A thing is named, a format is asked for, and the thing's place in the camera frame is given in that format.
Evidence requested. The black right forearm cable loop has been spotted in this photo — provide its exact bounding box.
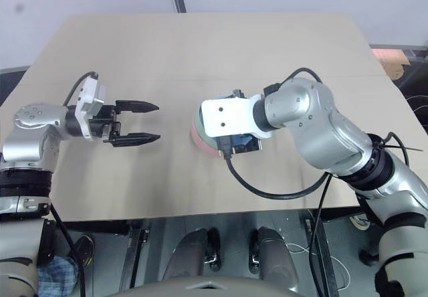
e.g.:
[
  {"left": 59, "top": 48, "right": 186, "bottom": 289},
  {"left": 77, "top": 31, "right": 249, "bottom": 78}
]
[{"left": 381, "top": 130, "right": 412, "bottom": 167}]

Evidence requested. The white round floor object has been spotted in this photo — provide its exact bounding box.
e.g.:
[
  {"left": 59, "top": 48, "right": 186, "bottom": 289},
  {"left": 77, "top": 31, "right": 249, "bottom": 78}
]
[{"left": 348, "top": 214, "right": 371, "bottom": 231}]

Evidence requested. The black left shoulder cable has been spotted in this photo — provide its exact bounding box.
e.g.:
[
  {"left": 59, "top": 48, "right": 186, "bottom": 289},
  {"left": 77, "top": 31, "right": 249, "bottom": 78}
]
[{"left": 49, "top": 201, "right": 87, "bottom": 297}]

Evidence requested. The brown cardboard box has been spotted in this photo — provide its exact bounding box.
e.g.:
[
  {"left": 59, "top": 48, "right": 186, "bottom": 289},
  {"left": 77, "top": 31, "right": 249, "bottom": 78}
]
[{"left": 372, "top": 47, "right": 413, "bottom": 81}]

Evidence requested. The green bowl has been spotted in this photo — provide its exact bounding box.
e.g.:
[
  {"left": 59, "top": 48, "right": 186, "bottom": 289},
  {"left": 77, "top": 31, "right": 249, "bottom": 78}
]
[{"left": 193, "top": 105, "right": 217, "bottom": 149}]

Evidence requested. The black round floor object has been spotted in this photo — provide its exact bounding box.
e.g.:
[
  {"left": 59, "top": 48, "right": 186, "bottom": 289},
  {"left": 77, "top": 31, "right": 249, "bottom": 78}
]
[{"left": 72, "top": 234, "right": 96, "bottom": 268}]

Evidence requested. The black caster wheel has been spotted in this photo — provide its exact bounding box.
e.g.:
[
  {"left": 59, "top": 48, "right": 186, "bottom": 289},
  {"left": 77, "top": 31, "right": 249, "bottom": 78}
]
[{"left": 358, "top": 247, "right": 381, "bottom": 265}]

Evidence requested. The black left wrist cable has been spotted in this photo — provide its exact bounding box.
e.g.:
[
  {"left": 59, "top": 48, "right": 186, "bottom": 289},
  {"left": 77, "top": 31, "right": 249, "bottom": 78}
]
[{"left": 62, "top": 72, "right": 100, "bottom": 108}]

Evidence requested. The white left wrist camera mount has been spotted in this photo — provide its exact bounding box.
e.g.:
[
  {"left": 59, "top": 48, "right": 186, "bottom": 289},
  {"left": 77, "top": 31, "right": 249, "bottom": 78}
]
[{"left": 73, "top": 76, "right": 108, "bottom": 143}]

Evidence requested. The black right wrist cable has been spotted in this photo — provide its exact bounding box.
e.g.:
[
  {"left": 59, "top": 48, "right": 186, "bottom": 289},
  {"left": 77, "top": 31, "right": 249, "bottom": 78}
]
[{"left": 216, "top": 137, "right": 332, "bottom": 200}]

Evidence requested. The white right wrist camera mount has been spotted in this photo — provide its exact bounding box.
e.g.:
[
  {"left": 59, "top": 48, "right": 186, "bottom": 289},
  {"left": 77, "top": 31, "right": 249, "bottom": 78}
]
[{"left": 200, "top": 94, "right": 272, "bottom": 141}]

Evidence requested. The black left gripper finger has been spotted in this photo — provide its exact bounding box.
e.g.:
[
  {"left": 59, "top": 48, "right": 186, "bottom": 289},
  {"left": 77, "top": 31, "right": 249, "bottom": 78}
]
[
  {"left": 108, "top": 132, "right": 162, "bottom": 149},
  {"left": 115, "top": 100, "right": 161, "bottom": 114}
]

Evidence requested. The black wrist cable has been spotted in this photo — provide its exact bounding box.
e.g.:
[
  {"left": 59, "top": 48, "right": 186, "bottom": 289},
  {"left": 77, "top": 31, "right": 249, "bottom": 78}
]
[
  {"left": 62, "top": 72, "right": 100, "bottom": 108},
  {"left": 216, "top": 137, "right": 332, "bottom": 200}
]

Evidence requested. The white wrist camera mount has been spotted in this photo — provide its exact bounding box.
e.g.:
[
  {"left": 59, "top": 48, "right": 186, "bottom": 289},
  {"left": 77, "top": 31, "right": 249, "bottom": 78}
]
[
  {"left": 73, "top": 76, "right": 108, "bottom": 143},
  {"left": 200, "top": 94, "right": 272, "bottom": 141}
]

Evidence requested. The grey robot torso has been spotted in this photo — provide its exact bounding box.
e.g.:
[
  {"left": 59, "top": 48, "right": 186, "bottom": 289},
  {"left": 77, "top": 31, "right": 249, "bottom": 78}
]
[{"left": 132, "top": 271, "right": 304, "bottom": 297}]

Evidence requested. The blue plaid cloth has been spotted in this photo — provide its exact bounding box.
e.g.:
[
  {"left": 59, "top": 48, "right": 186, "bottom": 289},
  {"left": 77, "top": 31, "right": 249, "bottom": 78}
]
[{"left": 37, "top": 255, "right": 80, "bottom": 295}]

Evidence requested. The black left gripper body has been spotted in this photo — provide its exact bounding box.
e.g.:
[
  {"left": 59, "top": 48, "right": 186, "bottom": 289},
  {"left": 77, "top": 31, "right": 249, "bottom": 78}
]
[{"left": 89, "top": 104, "right": 122, "bottom": 144}]

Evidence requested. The pink bowl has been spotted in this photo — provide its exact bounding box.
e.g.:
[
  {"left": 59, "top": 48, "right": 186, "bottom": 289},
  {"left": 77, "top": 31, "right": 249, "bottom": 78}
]
[{"left": 189, "top": 114, "right": 219, "bottom": 159}]

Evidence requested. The black right elbow cable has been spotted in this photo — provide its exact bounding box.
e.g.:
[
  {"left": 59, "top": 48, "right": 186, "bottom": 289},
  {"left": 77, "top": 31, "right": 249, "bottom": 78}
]
[{"left": 283, "top": 67, "right": 324, "bottom": 85}]

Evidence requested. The thin white floor cable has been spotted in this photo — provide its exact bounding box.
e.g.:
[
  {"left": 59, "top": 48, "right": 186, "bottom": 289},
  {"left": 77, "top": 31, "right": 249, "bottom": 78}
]
[{"left": 405, "top": 95, "right": 428, "bottom": 129}]

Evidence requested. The black table leg frame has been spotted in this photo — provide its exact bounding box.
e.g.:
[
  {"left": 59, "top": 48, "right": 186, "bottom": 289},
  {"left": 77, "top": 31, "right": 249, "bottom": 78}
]
[
  {"left": 304, "top": 219, "right": 339, "bottom": 297},
  {"left": 120, "top": 222, "right": 150, "bottom": 288}
]

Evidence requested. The dark rounded robot leg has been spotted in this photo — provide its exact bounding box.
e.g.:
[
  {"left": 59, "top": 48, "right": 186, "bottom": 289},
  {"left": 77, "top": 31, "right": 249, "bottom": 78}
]
[
  {"left": 246, "top": 227, "right": 299, "bottom": 282},
  {"left": 163, "top": 227, "right": 222, "bottom": 280}
]

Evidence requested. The black zip tie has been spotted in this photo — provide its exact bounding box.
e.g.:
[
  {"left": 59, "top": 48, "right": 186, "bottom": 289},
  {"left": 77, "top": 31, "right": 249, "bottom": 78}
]
[{"left": 377, "top": 144, "right": 425, "bottom": 153}]

